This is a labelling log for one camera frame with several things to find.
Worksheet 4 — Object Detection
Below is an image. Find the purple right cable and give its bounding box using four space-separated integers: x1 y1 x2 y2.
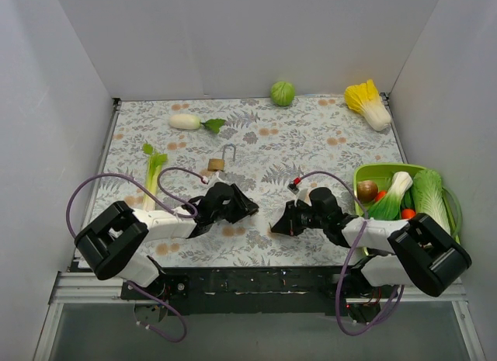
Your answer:
297 171 405 335

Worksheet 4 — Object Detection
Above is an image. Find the green toy napa cabbage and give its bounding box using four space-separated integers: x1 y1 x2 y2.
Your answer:
412 168 451 234

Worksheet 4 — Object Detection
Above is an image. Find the orange toy carrot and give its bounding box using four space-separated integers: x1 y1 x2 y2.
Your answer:
401 208 416 220

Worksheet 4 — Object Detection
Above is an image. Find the toy bok choy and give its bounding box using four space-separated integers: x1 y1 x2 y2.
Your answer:
368 172 413 221

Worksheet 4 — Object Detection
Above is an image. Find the purple cable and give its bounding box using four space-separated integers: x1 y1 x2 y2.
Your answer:
64 166 209 343
297 171 405 335

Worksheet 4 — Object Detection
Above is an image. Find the green plastic basket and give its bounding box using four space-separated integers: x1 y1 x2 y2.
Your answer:
353 163 462 242

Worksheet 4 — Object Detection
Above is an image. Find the green toy celery stalk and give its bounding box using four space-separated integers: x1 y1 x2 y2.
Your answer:
142 142 168 196

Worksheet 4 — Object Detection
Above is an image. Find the white toy radish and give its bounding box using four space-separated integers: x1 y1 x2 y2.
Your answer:
169 113 226 134

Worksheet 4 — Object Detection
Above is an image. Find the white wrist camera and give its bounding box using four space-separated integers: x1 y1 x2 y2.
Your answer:
287 178 311 204
201 171 227 188

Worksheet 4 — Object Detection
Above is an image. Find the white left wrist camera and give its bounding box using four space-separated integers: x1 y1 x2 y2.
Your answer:
201 171 227 188

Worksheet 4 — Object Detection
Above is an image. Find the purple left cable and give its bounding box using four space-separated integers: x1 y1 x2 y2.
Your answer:
64 166 209 343

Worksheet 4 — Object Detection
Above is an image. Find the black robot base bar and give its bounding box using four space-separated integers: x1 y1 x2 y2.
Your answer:
120 262 389 318

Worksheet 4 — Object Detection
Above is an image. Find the brown toy onion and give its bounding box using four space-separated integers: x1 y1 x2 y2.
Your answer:
356 180 379 203

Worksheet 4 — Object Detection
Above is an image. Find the large brass padlock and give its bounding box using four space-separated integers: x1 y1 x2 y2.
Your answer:
207 143 237 172

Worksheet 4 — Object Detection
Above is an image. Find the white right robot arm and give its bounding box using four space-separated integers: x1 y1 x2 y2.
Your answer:
271 187 472 297

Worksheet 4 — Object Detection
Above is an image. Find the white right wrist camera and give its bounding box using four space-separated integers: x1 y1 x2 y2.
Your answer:
287 178 311 204

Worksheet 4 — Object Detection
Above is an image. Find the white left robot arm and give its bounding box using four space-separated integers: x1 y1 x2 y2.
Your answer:
75 182 259 299

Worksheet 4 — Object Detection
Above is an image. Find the yellow toy napa cabbage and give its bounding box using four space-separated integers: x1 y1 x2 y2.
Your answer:
344 79 391 131

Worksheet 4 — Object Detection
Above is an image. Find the floral table mat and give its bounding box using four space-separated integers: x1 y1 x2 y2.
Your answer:
89 95 401 267

